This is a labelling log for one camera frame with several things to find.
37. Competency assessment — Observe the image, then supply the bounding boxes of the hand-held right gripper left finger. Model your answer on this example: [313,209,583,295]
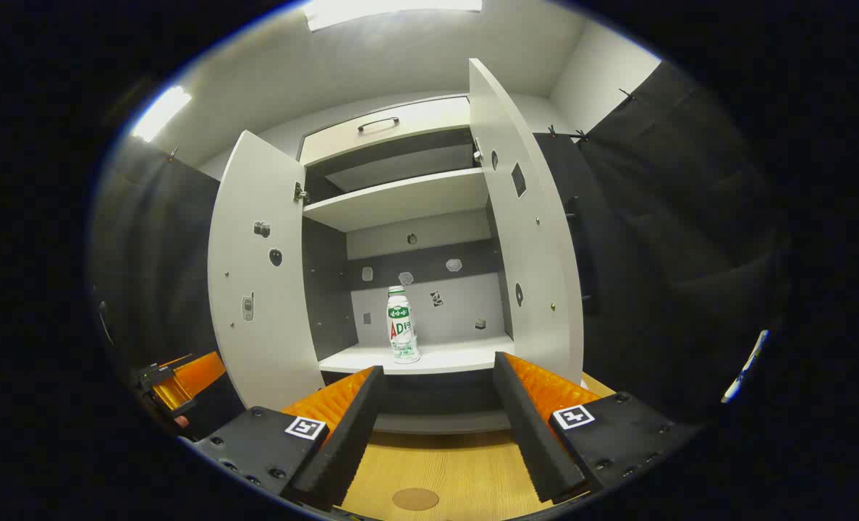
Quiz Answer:
[194,365,387,512]

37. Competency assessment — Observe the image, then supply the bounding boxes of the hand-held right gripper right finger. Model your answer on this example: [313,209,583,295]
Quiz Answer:
[492,352,699,506]

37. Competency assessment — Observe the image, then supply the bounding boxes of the white cabinet door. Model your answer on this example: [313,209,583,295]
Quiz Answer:
[207,130,327,412]
[468,58,586,389]

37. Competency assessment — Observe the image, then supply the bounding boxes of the round brown coaster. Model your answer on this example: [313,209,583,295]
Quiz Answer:
[392,487,441,512]

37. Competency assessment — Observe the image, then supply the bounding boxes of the white green label bottle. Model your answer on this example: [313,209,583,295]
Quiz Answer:
[387,285,422,365]

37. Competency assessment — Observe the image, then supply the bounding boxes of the white cabinet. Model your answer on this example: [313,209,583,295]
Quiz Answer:
[297,94,517,436]

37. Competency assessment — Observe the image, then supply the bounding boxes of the white cabinet drawer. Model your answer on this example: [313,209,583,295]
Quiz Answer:
[300,96,472,166]

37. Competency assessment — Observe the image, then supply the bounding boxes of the ceiling light panel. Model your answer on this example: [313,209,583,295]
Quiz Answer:
[131,85,192,143]
[305,0,485,32]

